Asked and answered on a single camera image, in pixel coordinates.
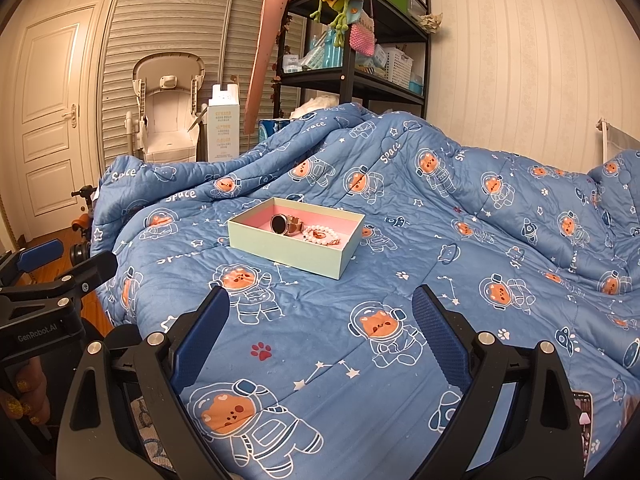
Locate beige crumpled paper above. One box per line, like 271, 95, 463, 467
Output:
417, 10, 445, 36

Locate green frog plush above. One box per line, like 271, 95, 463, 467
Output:
311, 0, 361, 48

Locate person's left hand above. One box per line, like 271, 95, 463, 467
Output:
0, 357, 53, 427

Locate white plastic basket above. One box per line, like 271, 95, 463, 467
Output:
385, 45, 415, 87

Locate phone with printed case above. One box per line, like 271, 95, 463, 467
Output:
570, 389, 598, 480

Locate blue astronaut bear blanket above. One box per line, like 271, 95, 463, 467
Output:
92, 102, 640, 480

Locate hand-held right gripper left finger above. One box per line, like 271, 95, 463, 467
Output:
56, 285, 231, 480

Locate white baby high chair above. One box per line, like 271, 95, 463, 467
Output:
125, 51, 207, 163

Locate beige printed cloth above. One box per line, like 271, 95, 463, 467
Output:
129, 396, 177, 476

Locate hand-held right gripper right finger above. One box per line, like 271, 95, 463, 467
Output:
411, 284, 586, 480

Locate mint green box pink inside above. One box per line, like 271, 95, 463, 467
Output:
227, 196, 366, 279

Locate blue plastic bottle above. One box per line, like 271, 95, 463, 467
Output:
322, 27, 346, 68

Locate black metal shelf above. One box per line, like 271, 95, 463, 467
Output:
272, 0, 432, 121

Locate pearl bracelet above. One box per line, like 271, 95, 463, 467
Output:
302, 226, 343, 247

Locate white plastic bag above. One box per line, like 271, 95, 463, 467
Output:
290, 94, 337, 120

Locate tall white carton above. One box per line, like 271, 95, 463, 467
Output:
207, 84, 240, 163

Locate blue tissue pack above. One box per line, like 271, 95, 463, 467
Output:
259, 117, 293, 143

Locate louvered wardrobe door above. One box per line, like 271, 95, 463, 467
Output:
100, 0, 306, 171

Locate white panel door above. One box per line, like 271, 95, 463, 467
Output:
12, 5, 108, 241

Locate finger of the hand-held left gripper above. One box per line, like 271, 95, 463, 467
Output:
0, 239, 65, 286
0, 251, 119, 318

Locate rose gold wrist watch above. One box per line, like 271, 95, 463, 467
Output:
270, 213, 306, 238

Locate pink knitted pouch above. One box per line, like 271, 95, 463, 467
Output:
349, 20, 376, 55

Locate grey fabric rack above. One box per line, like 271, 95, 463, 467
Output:
596, 117, 640, 161

